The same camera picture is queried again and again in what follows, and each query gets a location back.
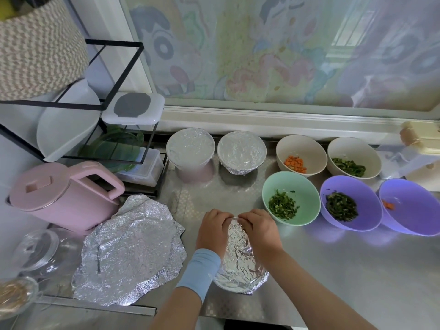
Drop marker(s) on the window with cartoon film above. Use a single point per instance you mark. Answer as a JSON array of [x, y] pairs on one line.
[[289, 51]]

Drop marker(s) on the mint green bowl chopped greens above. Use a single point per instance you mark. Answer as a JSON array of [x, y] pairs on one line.
[[292, 197]]

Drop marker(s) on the black metal rack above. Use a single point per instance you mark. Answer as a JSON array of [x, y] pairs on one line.
[[130, 58]]

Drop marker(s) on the person's left hand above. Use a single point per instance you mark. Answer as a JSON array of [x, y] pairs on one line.
[[213, 231]]

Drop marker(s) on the white plate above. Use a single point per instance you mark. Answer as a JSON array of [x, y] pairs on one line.
[[65, 123]]

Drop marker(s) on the person's right hand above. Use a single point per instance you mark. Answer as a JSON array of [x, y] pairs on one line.
[[261, 233]]

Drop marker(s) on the white bowl carrot pieces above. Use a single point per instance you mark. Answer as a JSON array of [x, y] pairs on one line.
[[302, 149]]

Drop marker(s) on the person's right forearm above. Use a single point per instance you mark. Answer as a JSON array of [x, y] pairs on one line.
[[316, 299]]

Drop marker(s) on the stainless steel countertop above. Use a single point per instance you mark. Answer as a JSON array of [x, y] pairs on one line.
[[357, 271]]

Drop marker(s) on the purple bowl carrot pieces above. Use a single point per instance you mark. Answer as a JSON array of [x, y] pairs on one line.
[[412, 209]]

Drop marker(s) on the beige bowl with greens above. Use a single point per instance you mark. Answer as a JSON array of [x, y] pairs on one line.
[[354, 153]]

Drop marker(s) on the stack of aluminium foil sheets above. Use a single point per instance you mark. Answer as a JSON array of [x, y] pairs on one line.
[[127, 251]]

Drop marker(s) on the clear plastic box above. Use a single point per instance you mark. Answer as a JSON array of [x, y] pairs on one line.
[[144, 168]]

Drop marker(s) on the light blue wristband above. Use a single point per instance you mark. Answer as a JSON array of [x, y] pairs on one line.
[[198, 273]]

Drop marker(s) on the clear glass jar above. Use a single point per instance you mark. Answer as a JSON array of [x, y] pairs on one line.
[[34, 249]]

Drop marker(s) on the pink electric kettle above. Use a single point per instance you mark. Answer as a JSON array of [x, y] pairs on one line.
[[48, 199]]

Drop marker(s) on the pink bowl with greens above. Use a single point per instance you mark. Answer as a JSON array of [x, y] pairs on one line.
[[192, 175]]

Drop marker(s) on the purple bowl chopped greens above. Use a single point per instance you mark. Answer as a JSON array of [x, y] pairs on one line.
[[352, 202]]

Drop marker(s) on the yellow item in basket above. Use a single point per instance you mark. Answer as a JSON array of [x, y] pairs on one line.
[[7, 7]]

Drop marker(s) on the foil-covered bowl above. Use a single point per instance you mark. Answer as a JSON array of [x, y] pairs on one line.
[[240, 271], [242, 151], [190, 147]]

